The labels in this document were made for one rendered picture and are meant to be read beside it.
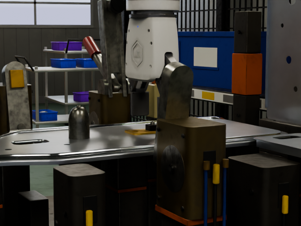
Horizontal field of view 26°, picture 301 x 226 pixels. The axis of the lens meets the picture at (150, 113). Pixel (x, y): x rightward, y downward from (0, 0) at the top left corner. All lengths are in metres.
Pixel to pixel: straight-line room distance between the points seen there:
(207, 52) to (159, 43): 0.57
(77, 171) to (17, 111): 0.32
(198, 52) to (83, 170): 0.81
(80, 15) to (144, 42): 9.89
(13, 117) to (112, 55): 0.21
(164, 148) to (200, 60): 0.74
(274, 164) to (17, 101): 0.44
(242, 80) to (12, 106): 0.47
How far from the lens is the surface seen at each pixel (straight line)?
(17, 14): 10.71
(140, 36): 1.01
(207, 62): 1.55
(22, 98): 1.11
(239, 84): 1.32
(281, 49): 1.19
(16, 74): 1.10
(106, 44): 1.15
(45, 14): 10.78
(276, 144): 0.95
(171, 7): 1.00
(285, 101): 1.18
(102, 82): 1.15
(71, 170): 0.81
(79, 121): 0.97
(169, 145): 0.83
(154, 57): 0.98
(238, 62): 1.32
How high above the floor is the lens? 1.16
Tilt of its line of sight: 7 degrees down
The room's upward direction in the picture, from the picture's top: straight up
